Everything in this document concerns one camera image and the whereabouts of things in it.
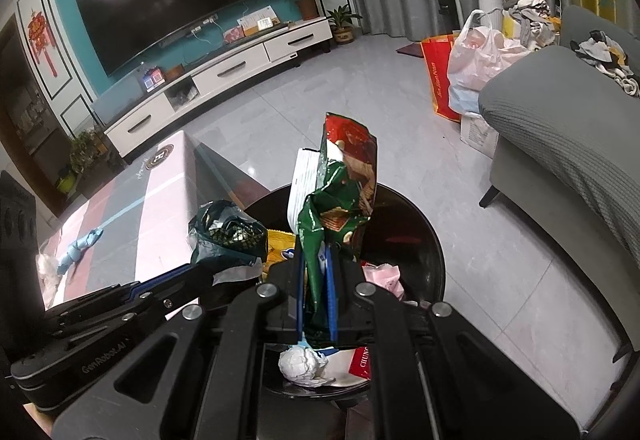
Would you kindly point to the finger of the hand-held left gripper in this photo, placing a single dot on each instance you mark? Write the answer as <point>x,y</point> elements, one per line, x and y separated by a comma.
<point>165,279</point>
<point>200,292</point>

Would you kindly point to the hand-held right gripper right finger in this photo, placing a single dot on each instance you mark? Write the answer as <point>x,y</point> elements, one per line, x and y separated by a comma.
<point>332,305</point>

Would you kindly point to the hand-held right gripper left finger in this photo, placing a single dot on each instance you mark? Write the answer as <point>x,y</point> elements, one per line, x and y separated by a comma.
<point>299,295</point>

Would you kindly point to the red box with gold print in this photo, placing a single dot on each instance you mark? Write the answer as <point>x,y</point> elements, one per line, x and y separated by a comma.
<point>361,360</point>

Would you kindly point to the dark green wrapper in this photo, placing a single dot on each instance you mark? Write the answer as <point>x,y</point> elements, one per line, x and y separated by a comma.
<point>225,232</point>

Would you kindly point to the black round trash bin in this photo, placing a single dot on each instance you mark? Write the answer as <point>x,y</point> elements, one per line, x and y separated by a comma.
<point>405,230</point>

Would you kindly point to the green and red snack bag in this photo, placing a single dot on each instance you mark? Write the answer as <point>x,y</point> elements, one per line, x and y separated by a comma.
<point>340,185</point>

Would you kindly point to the yellow snack bag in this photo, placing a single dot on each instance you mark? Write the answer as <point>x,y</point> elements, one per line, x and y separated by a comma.
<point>277,245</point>

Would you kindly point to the pink plastic wrapper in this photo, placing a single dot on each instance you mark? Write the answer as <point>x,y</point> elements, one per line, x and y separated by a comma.
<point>385,277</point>

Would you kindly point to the white crumpled tissue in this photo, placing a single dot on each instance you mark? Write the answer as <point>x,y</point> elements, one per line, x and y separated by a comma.
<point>300,365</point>

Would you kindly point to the white tissue wad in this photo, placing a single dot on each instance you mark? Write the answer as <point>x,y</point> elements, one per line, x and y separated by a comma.
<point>47,275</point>

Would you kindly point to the pink coffee table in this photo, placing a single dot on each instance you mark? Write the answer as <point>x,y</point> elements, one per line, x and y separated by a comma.
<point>150,200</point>

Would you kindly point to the light blue crumpled wrapper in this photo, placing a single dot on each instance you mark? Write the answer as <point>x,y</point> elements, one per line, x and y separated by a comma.
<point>80,247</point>

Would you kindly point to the bushy potted plant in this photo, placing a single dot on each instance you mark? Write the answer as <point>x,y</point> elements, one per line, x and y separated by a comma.
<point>85,150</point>

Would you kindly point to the blue and red box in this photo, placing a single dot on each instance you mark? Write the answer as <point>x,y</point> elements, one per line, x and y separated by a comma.
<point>152,77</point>

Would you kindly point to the dark wooden shelf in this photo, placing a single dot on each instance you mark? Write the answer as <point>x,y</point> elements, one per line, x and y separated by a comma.
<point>25,120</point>

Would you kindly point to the white television cabinet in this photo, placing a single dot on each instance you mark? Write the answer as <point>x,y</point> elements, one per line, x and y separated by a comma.
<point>225,70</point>

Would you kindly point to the white cardboard box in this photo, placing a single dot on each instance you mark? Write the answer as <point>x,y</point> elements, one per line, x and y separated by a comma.
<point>477,135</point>

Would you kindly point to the orange red shopping bag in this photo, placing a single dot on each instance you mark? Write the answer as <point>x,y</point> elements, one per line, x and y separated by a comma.
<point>435,80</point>

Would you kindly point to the pink gift box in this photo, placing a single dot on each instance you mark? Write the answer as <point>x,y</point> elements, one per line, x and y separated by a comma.
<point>232,36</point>

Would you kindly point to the dark brown floor mat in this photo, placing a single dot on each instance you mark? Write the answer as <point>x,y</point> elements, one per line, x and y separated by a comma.
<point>410,49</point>

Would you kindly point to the small potted plant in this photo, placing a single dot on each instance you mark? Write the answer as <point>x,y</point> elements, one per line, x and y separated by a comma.
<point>342,22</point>

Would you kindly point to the white standing cards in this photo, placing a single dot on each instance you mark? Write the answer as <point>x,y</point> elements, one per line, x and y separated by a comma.
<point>260,19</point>

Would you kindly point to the grey fabric sofa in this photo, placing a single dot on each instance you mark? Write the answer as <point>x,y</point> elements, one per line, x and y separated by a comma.
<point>550,120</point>

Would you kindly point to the white pink plastic bag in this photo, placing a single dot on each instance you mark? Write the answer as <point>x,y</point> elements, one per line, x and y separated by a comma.
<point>480,55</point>

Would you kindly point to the pile of clothes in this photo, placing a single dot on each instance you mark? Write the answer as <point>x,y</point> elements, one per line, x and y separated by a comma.
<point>530,20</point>

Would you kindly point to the patterned clothes on sofa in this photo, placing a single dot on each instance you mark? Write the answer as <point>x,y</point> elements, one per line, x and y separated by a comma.
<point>605,55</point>

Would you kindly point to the red knot wall decoration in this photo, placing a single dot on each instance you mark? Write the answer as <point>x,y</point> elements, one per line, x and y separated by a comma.
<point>41,35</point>

